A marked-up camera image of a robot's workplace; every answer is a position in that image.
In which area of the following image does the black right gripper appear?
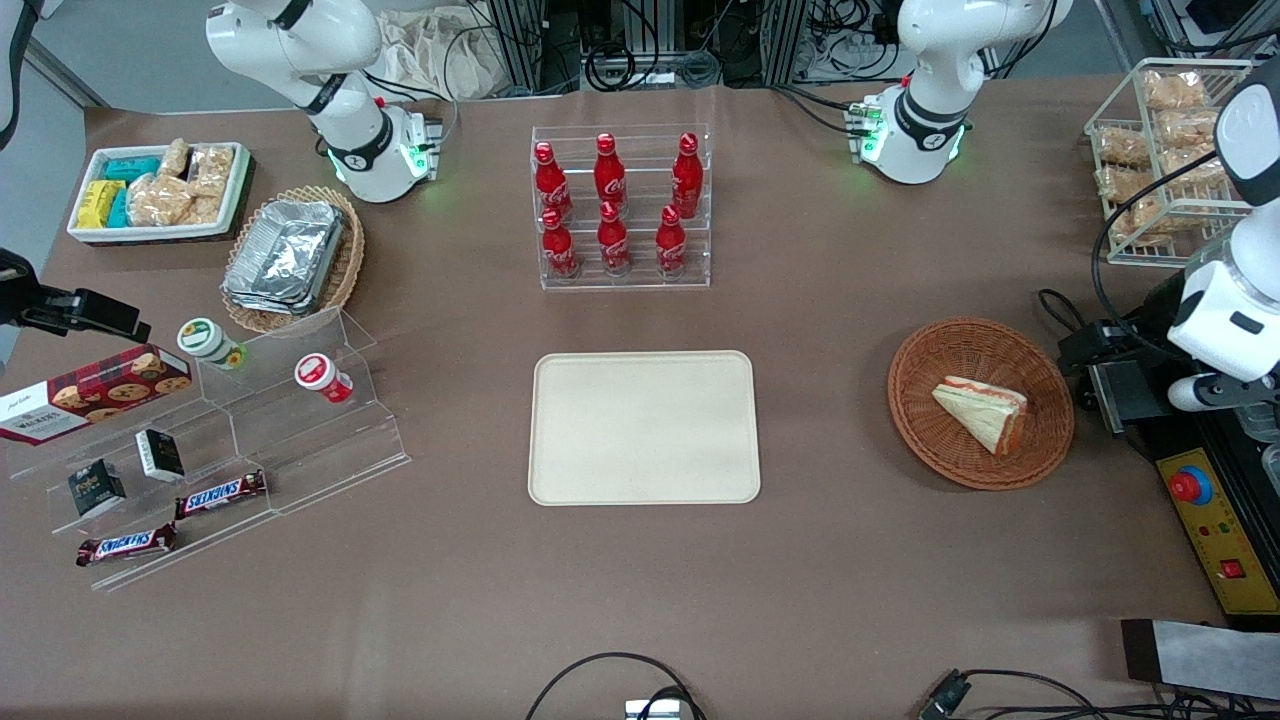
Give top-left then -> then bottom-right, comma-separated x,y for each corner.
18,288 -> 152,343

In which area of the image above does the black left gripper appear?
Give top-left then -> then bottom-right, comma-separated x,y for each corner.
1058,318 -> 1173,374

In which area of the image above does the triangular white sandwich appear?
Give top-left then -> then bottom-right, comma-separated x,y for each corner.
932,376 -> 1029,458

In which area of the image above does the round brown wicker basket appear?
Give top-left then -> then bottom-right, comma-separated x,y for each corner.
888,318 -> 1076,491

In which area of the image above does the oval tan wicker basket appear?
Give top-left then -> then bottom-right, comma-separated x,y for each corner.
220,185 -> 366,336

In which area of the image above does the beige rectangular serving tray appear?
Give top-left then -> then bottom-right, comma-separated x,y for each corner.
528,350 -> 761,507

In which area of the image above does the red tartan cookie box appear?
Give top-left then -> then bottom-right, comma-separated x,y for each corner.
0,343 -> 193,447

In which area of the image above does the green lidded yogurt cup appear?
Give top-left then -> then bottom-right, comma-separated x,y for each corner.
177,318 -> 248,372

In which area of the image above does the black appliance with yellow panel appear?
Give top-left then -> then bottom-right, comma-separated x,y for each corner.
1085,268 -> 1280,631

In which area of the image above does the yellow snack packet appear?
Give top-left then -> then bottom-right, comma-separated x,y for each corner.
77,180 -> 126,230

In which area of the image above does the small black white box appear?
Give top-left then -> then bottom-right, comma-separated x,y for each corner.
135,428 -> 187,484
67,458 -> 128,519

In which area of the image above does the silver foil container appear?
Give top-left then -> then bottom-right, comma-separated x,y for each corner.
227,200 -> 347,303
221,280 -> 326,317

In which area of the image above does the red emergency stop button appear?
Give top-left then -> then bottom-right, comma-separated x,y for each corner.
1170,465 -> 1214,507

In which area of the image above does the white rectangular snack bin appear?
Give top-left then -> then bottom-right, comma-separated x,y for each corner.
67,142 -> 253,245

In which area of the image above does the brown snickers bar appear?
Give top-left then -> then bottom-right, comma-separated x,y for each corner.
76,522 -> 178,568
175,470 -> 268,521

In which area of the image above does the red lidded yogurt cup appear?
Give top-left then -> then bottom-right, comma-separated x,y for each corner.
294,353 -> 355,405

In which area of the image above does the clear acrylic stepped stand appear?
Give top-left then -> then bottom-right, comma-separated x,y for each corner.
5,307 -> 412,593

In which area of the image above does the grey flat metal plate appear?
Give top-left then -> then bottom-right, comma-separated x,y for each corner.
1120,618 -> 1280,701

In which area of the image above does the beige cloth bag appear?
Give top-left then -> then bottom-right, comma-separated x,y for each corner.
378,8 -> 503,101

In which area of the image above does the red cola bottle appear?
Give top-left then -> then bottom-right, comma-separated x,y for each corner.
594,133 -> 628,207
655,204 -> 689,278
671,132 -> 705,220
533,141 -> 574,222
540,207 -> 581,281
597,200 -> 633,277

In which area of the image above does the clear acrylic bottle rack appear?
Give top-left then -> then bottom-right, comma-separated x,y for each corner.
530,124 -> 712,292

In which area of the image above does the black appliance power cable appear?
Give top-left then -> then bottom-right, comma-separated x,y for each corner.
1037,288 -> 1093,346

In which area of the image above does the black right wrist bracket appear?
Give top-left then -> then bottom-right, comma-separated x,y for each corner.
0,248 -> 47,329

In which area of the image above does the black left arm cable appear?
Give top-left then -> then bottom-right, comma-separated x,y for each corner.
1091,148 -> 1247,353

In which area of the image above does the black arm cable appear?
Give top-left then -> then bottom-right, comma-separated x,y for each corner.
1091,148 -> 1247,353
0,0 -> 43,151

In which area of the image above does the clear wire-edged snack basket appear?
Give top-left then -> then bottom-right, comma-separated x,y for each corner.
1085,58 -> 1254,269

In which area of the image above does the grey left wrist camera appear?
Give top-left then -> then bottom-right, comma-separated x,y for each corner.
1168,374 -> 1273,414

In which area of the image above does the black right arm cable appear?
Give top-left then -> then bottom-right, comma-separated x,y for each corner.
0,0 -> 43,151

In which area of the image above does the black plug with cable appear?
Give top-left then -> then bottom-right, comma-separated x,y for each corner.
918,668 -> 1280,720

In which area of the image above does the aluminium frame post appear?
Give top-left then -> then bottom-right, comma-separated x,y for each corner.
485,0 -> 547,93
768,0 -> 813,87

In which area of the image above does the black coiled cable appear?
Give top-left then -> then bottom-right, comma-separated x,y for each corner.
584,44 -> 637,92

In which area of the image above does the black looped table cable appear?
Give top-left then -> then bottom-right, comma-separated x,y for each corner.
525,652 -> 707,720

